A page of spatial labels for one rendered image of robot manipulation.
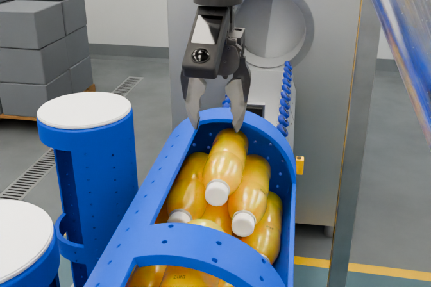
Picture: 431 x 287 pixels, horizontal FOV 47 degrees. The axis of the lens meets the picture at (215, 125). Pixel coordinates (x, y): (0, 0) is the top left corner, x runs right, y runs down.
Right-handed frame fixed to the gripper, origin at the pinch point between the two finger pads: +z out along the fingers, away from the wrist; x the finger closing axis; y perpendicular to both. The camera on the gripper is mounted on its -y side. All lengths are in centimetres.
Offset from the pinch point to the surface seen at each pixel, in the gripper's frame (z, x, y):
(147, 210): 7.1, 7.3, -14.1
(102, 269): 8.8, 9.9, -24.7
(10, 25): 50, 182, 243
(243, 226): 18.2, -4.9, -0.6
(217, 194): 12.6, -0.3, -0.2
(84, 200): 50, 47, 48
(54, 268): 31.6, 30.5, -1.3
